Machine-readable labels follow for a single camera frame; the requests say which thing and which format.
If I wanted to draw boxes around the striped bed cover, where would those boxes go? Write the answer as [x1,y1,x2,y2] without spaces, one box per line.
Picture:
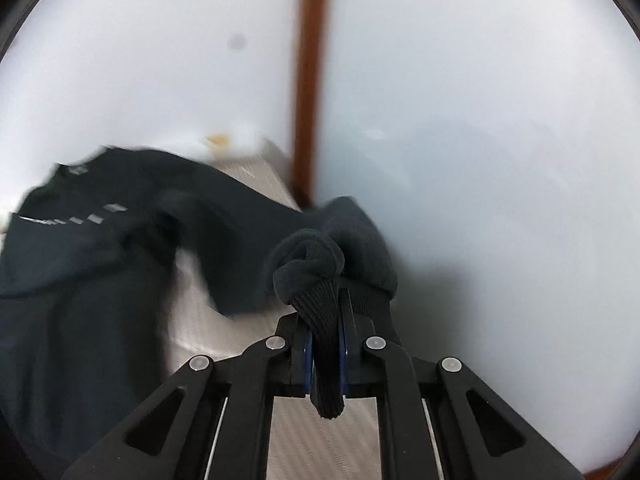
[164,152,387,480]

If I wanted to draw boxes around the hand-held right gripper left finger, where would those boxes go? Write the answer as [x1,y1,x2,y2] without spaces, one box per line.
[60,312,314,480]

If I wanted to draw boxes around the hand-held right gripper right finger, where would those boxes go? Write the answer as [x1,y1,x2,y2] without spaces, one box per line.
[337,287,587,480]

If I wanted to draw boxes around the black sweatshirt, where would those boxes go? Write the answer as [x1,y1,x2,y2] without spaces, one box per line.
[0,145,401,472]

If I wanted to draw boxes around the brown wooden door frame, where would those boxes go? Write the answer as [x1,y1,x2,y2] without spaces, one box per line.
[290,0,334,209]

